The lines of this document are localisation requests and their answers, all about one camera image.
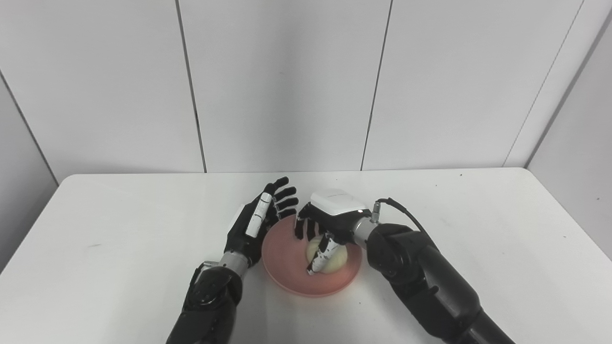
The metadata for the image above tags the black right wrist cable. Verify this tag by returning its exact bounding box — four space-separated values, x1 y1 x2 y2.
370 197 437 247

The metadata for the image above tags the pink round plate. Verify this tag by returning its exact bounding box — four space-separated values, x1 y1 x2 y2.
261 214 363 298

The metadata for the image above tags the white steamed bun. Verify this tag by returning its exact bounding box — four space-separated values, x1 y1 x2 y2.
305 236 349 275

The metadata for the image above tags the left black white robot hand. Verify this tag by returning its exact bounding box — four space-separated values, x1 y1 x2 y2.
223 177 299 268

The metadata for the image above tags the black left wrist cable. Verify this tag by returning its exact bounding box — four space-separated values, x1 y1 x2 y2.
189 260 219 292

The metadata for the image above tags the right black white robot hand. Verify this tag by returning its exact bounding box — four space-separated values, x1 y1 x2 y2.
294 188 373 276

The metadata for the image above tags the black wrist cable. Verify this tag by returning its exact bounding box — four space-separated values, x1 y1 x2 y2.
189 260 219 292
370 197 437 247

